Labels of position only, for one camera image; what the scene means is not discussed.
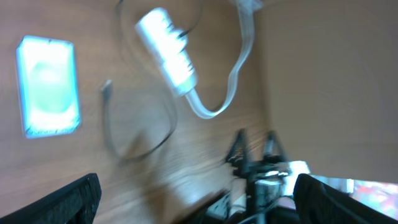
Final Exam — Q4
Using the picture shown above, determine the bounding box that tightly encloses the white power strip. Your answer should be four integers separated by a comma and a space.
135, 7, 197, 96

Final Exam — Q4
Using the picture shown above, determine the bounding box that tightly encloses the smartphone with cyan screen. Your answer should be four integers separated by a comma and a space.
16, 35, 81, 139

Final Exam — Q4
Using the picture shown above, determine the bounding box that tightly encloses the black USB charging cable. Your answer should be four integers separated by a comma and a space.
99, 0, 206, 162

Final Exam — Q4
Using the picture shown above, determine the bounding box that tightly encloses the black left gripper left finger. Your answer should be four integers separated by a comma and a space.
1, 173, 102, 224

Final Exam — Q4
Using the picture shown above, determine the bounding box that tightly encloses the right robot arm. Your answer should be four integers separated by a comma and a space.
174, 129, 293, 223

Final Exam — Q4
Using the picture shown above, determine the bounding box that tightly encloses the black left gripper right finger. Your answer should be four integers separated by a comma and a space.
293, 174, 392, 224

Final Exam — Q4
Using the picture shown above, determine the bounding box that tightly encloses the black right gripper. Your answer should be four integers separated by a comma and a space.
225, 129, 292, 182

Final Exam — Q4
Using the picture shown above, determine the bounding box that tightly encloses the white power strip cord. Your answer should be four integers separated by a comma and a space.
185, 0, 265, 120

